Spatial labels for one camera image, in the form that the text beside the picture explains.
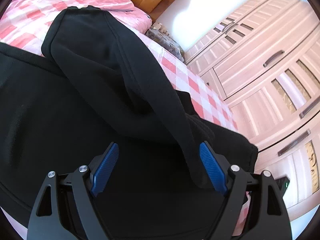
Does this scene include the black pants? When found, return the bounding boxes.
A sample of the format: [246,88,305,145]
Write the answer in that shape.
[1,7,258,239]

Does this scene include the pink checkered bed sheet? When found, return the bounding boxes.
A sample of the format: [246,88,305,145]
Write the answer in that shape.
[0,24,253,235]

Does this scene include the light wood wardrobe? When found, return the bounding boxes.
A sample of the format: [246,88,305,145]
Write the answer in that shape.
[185,0,319,220]

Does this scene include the pink quilt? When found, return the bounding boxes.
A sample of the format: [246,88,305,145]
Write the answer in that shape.
[1,0,152,55]

